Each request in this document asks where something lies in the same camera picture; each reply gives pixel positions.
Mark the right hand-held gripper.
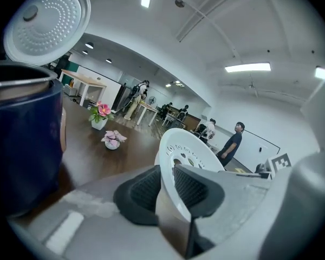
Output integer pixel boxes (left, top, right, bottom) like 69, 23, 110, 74
256, 63, 325, 260

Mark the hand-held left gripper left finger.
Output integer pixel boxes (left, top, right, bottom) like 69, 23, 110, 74
8, 164, 185, 260

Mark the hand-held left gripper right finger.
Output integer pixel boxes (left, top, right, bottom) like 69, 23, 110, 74
173, 163, 272, 257

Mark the white perforated steamer tray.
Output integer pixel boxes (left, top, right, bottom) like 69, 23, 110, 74
154, 127, 227, 225

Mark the dark blue rice cooker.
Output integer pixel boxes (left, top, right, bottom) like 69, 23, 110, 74
0, 0, 92, 219

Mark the metal pot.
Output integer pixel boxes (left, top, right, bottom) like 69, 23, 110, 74
0, 62, 59, 104

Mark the pink leaf plant round pot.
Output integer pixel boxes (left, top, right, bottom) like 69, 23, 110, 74
100, 129, 128, 151

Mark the pink flower in square pot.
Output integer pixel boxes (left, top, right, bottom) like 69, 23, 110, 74
88, 100, 116, 131

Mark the white narrow table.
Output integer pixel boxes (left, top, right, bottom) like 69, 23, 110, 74
136, 102, 159, 127

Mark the black tall cabinet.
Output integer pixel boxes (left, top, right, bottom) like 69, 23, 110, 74
112, 83, 131, 111

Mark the white storage box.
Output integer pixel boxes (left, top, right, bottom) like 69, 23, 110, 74
63, 83, 77, 97

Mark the white table with wooden top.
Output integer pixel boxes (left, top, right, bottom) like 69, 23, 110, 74
58, 69, 108, 107

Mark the green wall panel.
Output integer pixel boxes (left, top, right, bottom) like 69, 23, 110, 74
60, 60, 80, 87

